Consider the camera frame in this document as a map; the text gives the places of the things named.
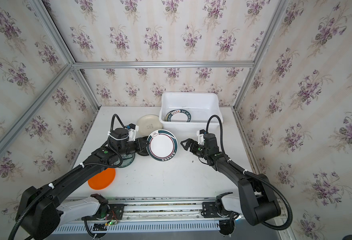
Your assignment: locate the orange plate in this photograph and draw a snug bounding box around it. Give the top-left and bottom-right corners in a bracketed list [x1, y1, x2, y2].
[87, 168, 116, 190]

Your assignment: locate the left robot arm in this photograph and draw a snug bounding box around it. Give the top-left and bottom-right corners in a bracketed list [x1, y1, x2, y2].
[8, 124, 149, 240]

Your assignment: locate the white plastic bin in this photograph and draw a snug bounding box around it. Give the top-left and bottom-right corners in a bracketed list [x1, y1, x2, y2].
[159, 92, 223, 134]

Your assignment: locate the white plate green lettered rim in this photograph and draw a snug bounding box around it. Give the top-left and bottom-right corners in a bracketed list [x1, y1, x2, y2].
[165, 109, 192, 123]

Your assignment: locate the aluminium frame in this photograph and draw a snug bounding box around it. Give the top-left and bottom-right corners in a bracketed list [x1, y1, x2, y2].
[0, 0, 291, 178]

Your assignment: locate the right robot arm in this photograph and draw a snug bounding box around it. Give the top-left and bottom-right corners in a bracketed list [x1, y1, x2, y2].
[181, 115, 293, 231]

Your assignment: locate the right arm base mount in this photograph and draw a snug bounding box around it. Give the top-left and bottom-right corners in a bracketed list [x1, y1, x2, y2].
[201, 192, 243, 236]

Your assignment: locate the white plate green red rim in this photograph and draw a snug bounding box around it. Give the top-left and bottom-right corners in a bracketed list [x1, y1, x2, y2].
[146, 130, 178, 162]

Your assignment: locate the black plate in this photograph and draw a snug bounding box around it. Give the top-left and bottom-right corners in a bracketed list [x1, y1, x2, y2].
[137, 148, 149, 157]

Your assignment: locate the cream plate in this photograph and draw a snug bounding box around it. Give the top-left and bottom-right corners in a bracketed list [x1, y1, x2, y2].
[136, 115, 163, 136]

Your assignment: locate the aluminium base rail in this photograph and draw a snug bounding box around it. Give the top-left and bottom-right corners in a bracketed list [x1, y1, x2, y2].
[54, 198, 226, 235]

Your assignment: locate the teal patterned plate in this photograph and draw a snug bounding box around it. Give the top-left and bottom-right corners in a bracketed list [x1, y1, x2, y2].
[118, 154, 135, 168]

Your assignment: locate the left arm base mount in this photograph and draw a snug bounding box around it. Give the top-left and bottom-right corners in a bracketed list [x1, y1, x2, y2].
[81, 194, 125, 240]

